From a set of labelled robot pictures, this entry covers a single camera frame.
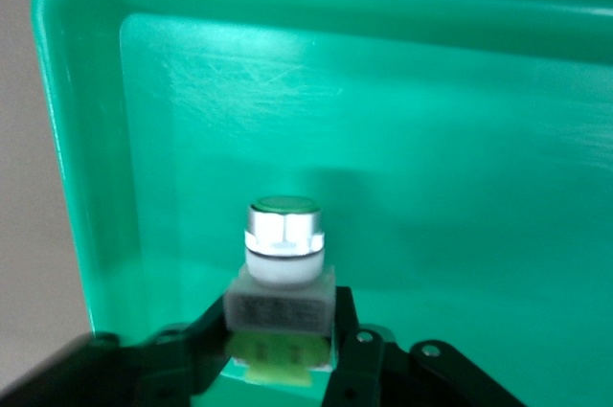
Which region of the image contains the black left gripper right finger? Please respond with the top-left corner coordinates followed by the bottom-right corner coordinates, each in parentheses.
top-left (324, 284), bottom-right (528, 407)

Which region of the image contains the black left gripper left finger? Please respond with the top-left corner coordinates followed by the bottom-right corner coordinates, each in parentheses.
top-left (0, 292), bottom-right (232, 407)

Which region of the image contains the green push button switch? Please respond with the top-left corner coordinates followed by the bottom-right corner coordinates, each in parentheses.
top-left (224, 193), bottom-right (339, 387)

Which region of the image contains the green plastic tray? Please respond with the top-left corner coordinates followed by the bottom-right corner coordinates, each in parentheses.
top-left (29, 0), bottom-right (613, 407)

